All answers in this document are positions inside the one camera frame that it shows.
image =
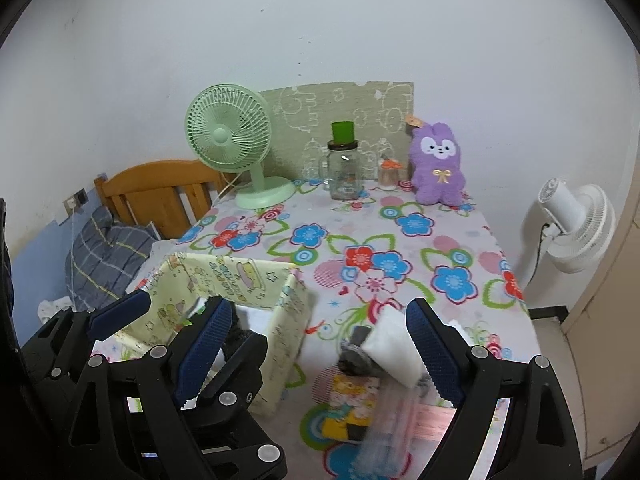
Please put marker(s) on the green desk fan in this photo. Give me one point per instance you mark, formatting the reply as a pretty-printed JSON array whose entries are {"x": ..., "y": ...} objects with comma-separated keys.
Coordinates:
[{"x": 227, "y": 132}]

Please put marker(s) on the glass jar mug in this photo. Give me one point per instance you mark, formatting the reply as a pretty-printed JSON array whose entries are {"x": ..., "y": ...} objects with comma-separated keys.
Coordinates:
[{"x": 342, "y": 175}]

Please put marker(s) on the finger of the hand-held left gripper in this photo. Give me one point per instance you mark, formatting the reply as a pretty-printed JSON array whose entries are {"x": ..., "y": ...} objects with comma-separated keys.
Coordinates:
[
  {"x": 245, "y": 365},
  {"x": 120, "y": 315}
]

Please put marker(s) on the yellow printed fabric box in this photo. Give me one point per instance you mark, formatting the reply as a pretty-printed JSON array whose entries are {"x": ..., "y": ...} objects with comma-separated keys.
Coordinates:
[{"x": 285, "y": 330}]

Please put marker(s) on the purple plush bunny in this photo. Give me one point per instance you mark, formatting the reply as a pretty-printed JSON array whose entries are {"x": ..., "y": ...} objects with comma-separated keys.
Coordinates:
[{"x": 439, "y": 175}]

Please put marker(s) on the clear pink plastic packet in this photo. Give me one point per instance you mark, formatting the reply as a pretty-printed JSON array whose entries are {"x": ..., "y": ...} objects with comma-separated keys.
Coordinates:
[{"x": 395, "y": 425}]

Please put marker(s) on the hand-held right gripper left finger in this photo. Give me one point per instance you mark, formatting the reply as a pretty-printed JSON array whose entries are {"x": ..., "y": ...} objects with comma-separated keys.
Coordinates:
[{"x": 205, "y": 350}]

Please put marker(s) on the cotton swab jar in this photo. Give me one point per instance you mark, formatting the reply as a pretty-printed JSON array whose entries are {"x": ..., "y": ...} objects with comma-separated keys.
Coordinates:
[{"x": 389, "y": 175}]

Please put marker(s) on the white standing fan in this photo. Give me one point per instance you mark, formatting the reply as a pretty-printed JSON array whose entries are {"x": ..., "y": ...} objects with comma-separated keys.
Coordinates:
[{"x": 575, "y": 225}]

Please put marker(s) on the beige door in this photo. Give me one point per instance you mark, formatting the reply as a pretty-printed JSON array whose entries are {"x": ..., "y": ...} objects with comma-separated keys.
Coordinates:
[{"x": 600, "y": 360}]

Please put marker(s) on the floral tablecloth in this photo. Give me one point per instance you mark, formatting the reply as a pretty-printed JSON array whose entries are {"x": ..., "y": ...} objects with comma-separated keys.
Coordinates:
[{"x": 350, "y": 220}]

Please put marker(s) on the wall outlet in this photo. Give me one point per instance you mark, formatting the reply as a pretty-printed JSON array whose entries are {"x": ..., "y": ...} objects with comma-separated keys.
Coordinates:
[{"x": 76, "y": 200}]

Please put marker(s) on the blue plaid bedding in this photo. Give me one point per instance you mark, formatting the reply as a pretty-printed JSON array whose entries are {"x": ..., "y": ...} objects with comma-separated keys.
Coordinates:
[{"x": 107, "y": 255}]

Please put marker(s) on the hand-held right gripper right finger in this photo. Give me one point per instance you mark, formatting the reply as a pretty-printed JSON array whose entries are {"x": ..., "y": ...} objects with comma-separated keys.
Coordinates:
[{"x": 435, "y": 355}]

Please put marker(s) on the green patterned board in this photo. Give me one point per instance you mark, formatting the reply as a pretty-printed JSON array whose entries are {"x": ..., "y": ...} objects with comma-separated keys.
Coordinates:
[{"x": 300, "y": 110}]

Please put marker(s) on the cartoon printed packet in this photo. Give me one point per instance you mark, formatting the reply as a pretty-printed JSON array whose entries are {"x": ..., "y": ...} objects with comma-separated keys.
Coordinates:
[{"x": 350, "y": 400}]

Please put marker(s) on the white cloth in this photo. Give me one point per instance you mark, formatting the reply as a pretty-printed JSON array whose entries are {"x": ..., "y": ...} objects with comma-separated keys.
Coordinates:
[{"x": 55, "y": 307}]

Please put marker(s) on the white soft pack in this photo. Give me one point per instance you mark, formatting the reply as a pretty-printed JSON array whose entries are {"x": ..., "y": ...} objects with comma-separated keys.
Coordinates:
[{"x": 395, "y": 347}]

